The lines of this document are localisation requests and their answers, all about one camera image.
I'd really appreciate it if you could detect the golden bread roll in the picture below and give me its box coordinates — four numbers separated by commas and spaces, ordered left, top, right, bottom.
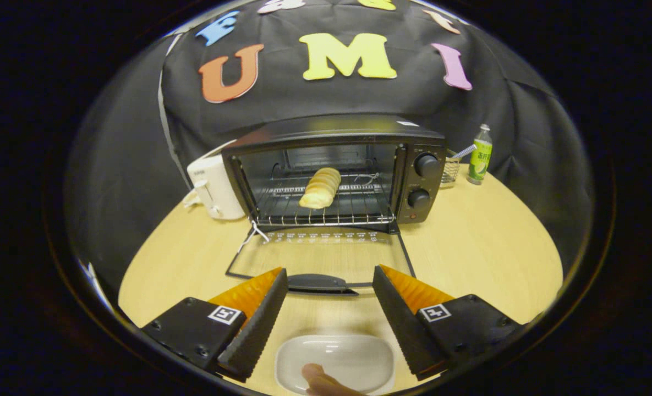
299, 167, 342, 210

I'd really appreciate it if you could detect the white and blue sheet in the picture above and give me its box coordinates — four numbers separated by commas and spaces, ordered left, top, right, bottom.
81, 261, 113, 310

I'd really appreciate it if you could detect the black toaster oven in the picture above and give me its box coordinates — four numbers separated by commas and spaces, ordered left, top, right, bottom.
225, 114, 447, 296

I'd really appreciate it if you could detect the white plate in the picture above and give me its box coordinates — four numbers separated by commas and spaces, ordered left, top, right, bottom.
275, 334, 396, 395

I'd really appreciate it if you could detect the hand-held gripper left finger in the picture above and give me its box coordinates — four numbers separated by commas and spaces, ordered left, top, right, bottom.
141, 267, 289, 382

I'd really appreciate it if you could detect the wire mesh basket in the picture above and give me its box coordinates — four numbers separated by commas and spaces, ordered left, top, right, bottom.
440, 148, 463, 189

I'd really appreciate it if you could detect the green label bottle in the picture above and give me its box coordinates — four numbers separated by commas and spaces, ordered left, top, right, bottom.
467, 124, 493, 185

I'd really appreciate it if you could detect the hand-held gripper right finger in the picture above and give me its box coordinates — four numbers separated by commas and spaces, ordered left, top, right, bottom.
372, 265, 523, 381

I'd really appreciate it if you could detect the white toaster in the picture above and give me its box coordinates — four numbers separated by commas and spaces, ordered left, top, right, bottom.
182, 140, 246, 221

